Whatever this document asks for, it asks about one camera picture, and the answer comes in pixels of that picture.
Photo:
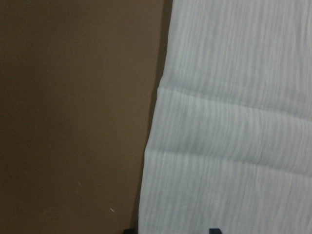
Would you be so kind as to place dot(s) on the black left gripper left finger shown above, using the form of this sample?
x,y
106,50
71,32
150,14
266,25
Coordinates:
x,y
129,231

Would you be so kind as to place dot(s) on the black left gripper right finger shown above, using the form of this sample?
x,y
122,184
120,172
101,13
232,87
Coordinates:
x,y
214,231

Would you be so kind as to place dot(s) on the light blue button shirt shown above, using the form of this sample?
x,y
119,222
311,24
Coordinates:
x,y
231,140

